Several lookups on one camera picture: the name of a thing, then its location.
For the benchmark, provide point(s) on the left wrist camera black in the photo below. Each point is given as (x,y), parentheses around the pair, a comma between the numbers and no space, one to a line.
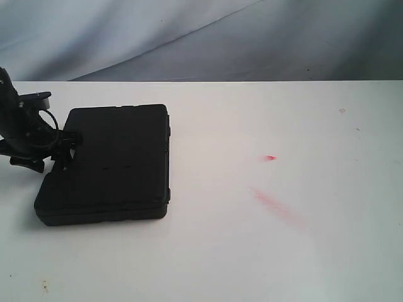
(38,101)

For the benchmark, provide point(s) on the black plastic tool case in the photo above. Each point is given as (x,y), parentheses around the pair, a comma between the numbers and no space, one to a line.
(120,172)

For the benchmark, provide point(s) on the grey backdrop cloth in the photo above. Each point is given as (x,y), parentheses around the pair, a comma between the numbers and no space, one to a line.
(201,40)

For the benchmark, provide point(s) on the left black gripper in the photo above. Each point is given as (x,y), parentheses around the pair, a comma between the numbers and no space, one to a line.
(32,134)

